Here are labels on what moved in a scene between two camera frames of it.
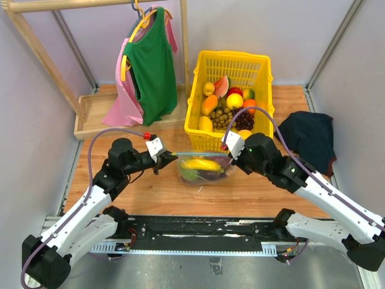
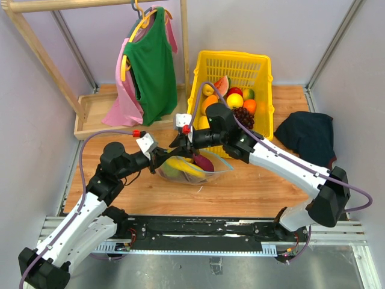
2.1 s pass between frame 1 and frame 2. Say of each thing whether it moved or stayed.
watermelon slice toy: stayed
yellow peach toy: stayed
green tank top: stayed
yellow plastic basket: stayed
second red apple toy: stayed
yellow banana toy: moved
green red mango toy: stayed
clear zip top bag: moved
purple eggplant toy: moved
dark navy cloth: stayed
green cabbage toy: moved
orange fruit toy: stayed
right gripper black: moved
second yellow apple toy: stayed
